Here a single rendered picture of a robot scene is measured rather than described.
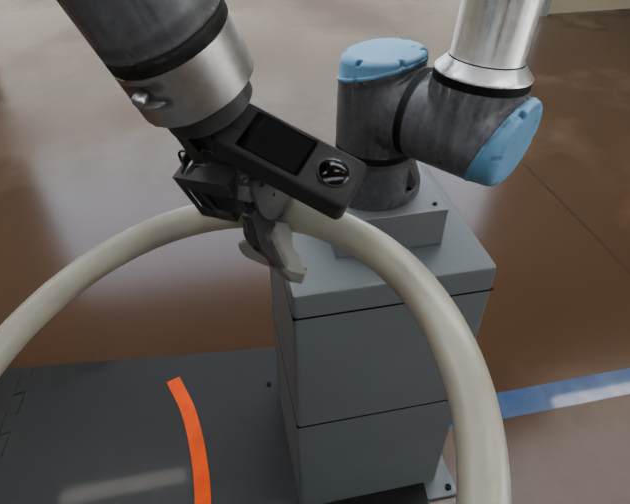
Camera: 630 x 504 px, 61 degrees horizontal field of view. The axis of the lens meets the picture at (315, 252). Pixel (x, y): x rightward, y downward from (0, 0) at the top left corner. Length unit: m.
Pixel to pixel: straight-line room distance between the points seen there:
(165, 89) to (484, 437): 0.29
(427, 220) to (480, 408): 0.72
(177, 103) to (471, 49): 0.55
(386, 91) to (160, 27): 0.60
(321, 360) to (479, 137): 0.54
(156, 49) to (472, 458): 0.30
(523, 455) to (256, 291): 1.13
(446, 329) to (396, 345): 0.76
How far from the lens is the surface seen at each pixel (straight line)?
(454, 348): 0.36
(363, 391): 1.23
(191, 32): 0.35
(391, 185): 1.00
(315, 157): 0.41
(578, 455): 1.92
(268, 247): 0.46
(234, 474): 1.71
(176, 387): 1.90
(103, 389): 1.98
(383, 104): 0.91
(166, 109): 0.38
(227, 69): 0.37
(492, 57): 0.83
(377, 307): 1.02
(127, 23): 0.35
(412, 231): 1.04
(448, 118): 0.85
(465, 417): 0.35
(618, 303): 2.44
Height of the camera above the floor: 1.53
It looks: 40 degrees down
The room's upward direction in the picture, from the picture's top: straight up
